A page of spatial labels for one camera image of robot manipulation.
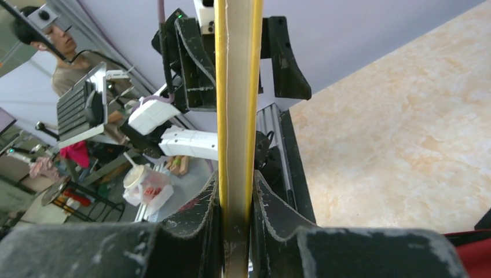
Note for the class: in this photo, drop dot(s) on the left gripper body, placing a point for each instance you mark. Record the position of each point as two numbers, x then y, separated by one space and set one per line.
174 61

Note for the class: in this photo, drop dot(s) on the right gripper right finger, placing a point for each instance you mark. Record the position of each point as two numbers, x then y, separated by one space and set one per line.
286 244

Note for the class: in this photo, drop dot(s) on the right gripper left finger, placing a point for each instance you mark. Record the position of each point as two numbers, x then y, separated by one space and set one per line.
185 244

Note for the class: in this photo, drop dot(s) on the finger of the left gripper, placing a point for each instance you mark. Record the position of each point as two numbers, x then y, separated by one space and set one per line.
197 59
288 79

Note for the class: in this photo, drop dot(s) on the yellow notebook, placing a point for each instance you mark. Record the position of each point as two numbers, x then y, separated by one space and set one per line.
238 31

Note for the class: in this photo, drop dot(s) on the red backpack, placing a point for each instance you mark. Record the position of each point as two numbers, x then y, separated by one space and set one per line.
473 247

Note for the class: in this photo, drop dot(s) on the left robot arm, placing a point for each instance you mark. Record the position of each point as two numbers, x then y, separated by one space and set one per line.
149 124

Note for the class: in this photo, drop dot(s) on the plastic bag with cup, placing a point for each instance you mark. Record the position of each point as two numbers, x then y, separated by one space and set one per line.
145 186

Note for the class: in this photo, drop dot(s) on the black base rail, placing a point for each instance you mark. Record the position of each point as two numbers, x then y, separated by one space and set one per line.
283 168

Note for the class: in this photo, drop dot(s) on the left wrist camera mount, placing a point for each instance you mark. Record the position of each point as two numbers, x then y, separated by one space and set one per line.
205 15

